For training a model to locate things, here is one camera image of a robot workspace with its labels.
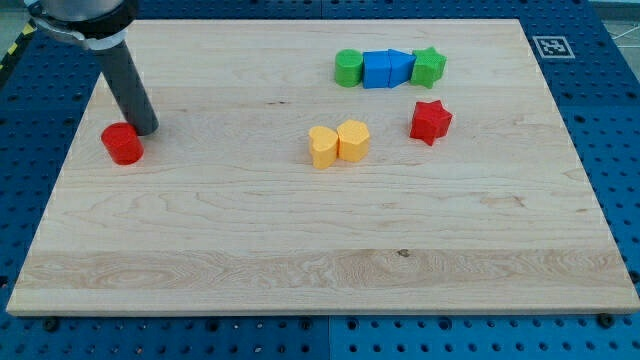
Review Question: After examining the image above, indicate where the yellow hexagon block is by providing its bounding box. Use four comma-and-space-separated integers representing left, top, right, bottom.
337, 119, 370, 162

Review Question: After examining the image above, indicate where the blue triangle block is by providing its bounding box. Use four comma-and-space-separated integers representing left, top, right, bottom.
387, 49, 416, 88

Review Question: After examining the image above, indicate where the red cylinder block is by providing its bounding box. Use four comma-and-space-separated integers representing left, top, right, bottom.
100, 122, 144, 165

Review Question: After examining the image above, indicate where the green star block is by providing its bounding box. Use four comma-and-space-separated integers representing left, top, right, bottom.
410, 47, 447, 89

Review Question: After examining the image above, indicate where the yellow heart block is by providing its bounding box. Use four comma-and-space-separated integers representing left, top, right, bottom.
308, 126, 338, 169

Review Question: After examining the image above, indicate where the green cylinder block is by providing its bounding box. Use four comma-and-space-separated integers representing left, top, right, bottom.
334, 49, 363, 87

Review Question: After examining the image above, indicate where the yellow black hazard tape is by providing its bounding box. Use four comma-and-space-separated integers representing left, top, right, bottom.
1, 20, 36, 73

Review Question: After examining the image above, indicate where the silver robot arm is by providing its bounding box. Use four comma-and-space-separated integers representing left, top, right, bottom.
24, 0, 159, 136

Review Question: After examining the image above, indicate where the wooden board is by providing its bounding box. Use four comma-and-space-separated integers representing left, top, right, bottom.
7, 19, 639, 317

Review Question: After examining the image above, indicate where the white fiducial marker tag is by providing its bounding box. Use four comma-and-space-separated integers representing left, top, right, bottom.
533, 36, 575, 59

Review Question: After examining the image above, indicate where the red star block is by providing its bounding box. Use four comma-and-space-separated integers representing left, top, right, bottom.
410, 100, 453, 146

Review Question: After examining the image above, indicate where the blue cube block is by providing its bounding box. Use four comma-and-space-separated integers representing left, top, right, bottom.
362, 51, 391, 89

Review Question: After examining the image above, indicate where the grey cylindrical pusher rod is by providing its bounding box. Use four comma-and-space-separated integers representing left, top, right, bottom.
93, 41, 159, 136

